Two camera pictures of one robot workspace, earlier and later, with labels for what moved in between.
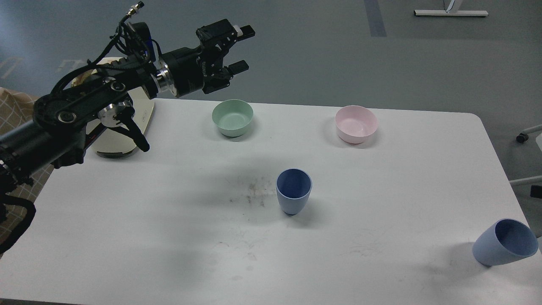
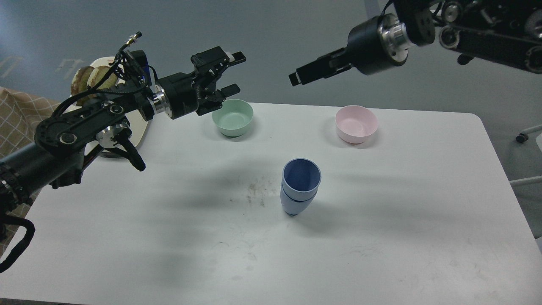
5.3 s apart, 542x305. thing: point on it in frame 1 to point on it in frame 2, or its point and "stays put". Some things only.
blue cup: [508, 241] to [301, 177]
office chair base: [521, 137] stays put
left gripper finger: [222, 34] to [210, 63]
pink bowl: [355, 123] stays put
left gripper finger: [221, 77] to [215, 100]
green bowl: [232, 116] stays put
